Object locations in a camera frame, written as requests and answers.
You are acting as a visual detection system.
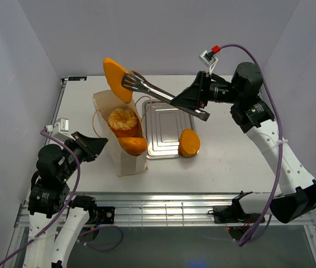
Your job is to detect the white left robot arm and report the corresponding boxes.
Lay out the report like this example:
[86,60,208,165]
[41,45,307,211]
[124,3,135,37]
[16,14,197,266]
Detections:
[23,132,108,267]

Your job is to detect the sugared flower bun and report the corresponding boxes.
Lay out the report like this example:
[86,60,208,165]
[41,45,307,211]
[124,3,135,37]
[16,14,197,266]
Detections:
[108,108,139,138]

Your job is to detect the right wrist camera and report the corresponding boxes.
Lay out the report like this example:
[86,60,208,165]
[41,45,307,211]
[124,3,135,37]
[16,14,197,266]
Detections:
[199,45,221,75]

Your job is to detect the beige paper bag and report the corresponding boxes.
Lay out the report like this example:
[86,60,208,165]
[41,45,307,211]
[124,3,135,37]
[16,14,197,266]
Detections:
[93,90,148,176]

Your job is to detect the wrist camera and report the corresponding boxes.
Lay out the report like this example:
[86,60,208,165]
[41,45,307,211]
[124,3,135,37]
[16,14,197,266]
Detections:
[44,118,75,142]
[199,45,221,75]

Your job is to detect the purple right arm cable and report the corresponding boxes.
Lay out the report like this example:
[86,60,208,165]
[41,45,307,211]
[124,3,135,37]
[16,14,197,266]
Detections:
[205,44,284,247]

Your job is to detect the long scored baguette loaf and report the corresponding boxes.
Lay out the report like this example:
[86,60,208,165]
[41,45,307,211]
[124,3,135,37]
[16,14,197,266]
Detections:
[118,137,147,156]

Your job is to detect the aluminium table frame rail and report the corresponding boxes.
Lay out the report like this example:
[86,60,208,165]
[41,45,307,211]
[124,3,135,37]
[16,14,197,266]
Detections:
[14,191,315,227]

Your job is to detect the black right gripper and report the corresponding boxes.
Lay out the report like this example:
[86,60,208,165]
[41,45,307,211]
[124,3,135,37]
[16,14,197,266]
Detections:
[170,70,242,108]

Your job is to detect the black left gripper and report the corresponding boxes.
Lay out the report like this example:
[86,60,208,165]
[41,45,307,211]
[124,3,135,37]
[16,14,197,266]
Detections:
[58,130,108,181]

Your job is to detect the round smooth bun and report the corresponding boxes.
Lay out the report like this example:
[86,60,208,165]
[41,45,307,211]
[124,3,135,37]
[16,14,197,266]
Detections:
[178,128,200,157]

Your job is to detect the metal serving tongs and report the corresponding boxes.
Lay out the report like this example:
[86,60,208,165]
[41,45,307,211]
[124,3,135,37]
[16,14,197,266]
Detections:
[121,71,210,122]

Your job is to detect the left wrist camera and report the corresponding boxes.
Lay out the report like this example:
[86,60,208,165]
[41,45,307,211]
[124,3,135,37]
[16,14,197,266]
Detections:
[44,118,75,142]

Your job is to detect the silver metal tray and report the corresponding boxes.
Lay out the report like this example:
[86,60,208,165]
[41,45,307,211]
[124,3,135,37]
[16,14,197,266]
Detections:
[142,100,195,159]

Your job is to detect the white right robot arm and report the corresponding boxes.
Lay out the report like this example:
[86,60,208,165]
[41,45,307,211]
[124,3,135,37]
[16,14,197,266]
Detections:
[170,62,316,223]

